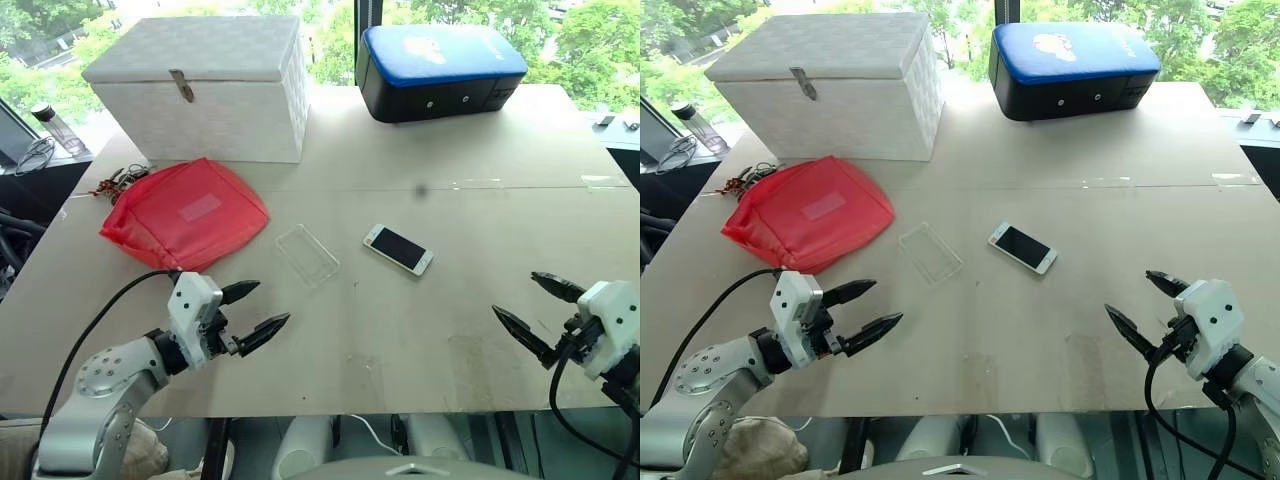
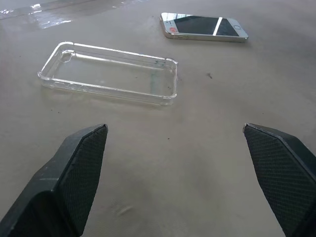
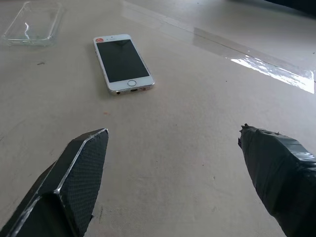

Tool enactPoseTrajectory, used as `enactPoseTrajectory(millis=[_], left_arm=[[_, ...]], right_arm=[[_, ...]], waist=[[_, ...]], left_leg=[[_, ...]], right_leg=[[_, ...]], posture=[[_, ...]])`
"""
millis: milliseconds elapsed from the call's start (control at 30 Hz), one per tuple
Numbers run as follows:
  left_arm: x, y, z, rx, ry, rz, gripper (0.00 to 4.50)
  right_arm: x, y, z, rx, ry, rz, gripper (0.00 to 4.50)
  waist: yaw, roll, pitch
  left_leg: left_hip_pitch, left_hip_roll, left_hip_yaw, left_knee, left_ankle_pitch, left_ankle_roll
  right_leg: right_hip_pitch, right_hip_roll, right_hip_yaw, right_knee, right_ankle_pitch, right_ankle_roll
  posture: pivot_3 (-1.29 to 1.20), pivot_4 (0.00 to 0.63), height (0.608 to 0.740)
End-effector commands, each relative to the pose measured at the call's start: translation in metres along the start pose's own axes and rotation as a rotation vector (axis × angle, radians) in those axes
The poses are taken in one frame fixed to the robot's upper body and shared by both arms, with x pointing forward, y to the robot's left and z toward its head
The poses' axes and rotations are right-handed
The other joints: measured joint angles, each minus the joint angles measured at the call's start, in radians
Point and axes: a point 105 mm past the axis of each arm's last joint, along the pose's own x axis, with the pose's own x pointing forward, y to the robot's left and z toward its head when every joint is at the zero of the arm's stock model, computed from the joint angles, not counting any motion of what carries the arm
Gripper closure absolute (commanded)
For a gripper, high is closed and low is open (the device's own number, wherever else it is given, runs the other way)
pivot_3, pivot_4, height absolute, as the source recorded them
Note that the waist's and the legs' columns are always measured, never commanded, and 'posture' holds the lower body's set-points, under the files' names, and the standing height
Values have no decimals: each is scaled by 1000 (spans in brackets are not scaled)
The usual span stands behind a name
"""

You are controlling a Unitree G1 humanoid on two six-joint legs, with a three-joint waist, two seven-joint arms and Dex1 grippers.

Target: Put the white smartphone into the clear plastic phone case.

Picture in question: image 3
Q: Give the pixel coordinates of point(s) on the white smartphone with black screen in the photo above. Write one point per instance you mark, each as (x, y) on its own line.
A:
(122, 63)

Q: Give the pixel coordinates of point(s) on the clear plastic phone case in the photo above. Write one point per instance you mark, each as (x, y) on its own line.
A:
(33, 24)

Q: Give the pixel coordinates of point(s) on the clear tape strip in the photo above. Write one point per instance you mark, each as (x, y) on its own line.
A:
(251, 59)

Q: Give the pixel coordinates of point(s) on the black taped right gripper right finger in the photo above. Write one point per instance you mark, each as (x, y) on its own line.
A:
(279, 177)

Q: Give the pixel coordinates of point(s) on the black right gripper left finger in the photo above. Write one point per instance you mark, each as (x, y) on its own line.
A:
(76, 177)

